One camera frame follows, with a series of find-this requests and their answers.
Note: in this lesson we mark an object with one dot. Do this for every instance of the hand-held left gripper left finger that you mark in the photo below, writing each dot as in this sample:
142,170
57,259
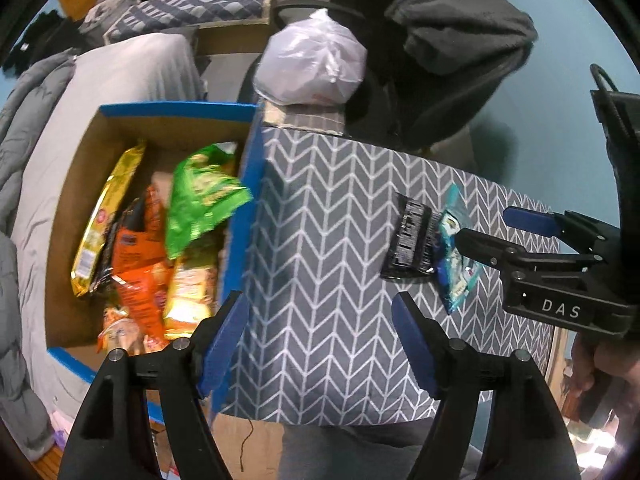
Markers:
227,340

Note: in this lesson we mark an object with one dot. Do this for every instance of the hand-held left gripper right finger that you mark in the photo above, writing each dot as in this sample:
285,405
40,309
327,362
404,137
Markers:
412,345

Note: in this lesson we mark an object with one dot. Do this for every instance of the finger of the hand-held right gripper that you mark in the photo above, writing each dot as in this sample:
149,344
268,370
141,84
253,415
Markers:
530,220
480,247

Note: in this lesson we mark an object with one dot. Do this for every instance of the teal snack packet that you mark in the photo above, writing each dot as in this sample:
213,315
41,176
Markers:
457,275

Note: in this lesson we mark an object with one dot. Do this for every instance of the red and yellow snack packet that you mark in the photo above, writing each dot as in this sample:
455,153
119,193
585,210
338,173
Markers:
190,295

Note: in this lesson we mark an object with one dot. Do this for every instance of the black white-print snack packet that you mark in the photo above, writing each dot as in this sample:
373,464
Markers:
107,265

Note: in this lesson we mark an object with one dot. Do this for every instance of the green snack packet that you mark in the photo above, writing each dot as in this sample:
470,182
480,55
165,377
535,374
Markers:
205,195

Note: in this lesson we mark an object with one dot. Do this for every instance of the long yellow snack packet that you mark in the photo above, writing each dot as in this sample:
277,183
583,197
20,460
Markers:
100,225

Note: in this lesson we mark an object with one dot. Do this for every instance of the blue-edged cardboard box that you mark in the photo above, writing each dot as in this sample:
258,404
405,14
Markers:
90,160

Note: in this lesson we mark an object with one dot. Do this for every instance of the person's right hand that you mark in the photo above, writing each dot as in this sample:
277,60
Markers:
582,360

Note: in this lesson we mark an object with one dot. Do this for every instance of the orange foil snack packet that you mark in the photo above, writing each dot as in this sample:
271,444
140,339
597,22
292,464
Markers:
117,332

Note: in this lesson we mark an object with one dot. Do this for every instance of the grey chevron fabric ottoman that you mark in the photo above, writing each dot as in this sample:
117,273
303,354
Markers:
325,260

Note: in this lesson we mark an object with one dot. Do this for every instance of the person's grey trousers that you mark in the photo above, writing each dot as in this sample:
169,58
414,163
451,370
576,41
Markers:
350,450

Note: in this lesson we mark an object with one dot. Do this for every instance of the black office chair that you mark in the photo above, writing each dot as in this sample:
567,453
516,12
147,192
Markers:
380,105

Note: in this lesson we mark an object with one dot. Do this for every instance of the dark grey fleece blanket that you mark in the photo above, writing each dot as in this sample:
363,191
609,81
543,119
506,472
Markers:
450,25

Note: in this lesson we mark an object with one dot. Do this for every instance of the white plastic bag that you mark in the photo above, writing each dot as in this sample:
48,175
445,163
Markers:
310,65

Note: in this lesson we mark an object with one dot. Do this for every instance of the plain brown cardboard box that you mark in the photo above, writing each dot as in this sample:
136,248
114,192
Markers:
235,35

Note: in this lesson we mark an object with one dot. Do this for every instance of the grey quilted comforter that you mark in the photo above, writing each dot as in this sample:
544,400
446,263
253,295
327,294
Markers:
20,110

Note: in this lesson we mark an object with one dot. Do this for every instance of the grey diamond-pattern cushion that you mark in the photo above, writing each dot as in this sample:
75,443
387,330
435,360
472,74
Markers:
200,2

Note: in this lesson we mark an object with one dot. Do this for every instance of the black clothes pile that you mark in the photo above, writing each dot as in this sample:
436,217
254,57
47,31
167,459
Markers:
35,45

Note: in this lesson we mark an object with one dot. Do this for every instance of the light wooden frame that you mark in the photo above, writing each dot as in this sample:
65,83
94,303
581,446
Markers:
560,360

